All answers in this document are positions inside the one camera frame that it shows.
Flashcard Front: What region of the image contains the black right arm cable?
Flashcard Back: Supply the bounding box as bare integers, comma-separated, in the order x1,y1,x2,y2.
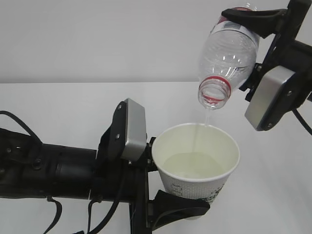
292,108,312,136

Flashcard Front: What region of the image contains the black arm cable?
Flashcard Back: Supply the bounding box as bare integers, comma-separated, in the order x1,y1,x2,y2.
0,110,64,234
292,108,312,136

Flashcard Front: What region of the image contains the clear Nongfu Spring water bottle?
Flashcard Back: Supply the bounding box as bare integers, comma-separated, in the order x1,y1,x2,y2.
197,16,260,110

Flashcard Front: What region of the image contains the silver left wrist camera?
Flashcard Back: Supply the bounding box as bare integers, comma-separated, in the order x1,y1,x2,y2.
109,98,147,162

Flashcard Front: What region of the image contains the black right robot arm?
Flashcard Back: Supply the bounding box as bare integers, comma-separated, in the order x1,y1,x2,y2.
221,0,312,110

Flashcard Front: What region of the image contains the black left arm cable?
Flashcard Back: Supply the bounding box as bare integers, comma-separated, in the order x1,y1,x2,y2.
0,110,64,234

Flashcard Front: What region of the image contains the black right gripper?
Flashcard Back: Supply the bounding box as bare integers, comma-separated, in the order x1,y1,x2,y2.
221,0,308,101

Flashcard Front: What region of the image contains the white paper cup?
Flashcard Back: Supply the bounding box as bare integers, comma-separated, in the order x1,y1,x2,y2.
151,123,241,214

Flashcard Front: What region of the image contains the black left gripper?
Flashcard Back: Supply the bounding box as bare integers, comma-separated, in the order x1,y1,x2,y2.
90,129,210,234

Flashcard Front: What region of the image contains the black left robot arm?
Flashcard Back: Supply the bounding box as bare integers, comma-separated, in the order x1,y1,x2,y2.
0,129,210,234

